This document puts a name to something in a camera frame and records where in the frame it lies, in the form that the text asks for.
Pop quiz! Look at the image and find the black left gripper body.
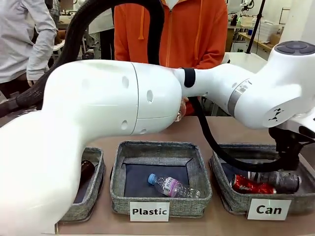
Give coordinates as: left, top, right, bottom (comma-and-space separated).
268, 125, 309, 171

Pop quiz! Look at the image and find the silver crushed can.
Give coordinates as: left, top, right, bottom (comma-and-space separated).
248, 171, 302, 194

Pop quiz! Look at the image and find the crushed red drink can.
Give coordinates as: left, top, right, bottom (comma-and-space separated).
231, 174, 278, 195

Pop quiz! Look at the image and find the white Can label sign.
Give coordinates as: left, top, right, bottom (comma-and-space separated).
247, 198, 292, 221

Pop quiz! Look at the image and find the grey fabric basket for cans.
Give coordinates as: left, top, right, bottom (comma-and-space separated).
209, 143, 315, 214

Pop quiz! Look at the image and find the grey fabric basket for plastic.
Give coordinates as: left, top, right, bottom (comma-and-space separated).
110, 140, 213, 217

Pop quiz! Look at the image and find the grey fabric basket for bottles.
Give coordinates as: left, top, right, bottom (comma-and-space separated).
58, 147, 106, 222

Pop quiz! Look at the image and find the white table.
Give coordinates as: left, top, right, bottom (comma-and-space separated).
225, 51, 270, 74

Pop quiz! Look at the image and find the wooden workbench with boxes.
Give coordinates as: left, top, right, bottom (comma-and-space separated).
228, 18, 287, 62

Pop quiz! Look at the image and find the clear plastic bottle blue cap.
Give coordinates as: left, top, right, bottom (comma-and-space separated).
147, 173, 201, 198

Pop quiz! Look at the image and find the black tripod stand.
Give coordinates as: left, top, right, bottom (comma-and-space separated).
246, 0, 267, 54

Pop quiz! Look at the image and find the white Plastic label sign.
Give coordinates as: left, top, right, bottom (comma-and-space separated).
129, 201, 170, 222

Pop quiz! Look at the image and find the person in orange hoodie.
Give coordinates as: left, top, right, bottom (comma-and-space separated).
113, 0, 228, 116

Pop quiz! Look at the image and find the brown glass beer bottle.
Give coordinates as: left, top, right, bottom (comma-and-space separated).
80, 159, 96, 183

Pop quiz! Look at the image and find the person in grey shirt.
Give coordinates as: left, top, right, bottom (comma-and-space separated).
0, 0, 59, 86

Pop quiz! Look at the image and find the black velcro strap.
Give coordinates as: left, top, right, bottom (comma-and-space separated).
184, 68, 196, 89

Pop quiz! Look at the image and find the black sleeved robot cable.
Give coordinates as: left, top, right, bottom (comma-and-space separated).
0, 0, 300, 173

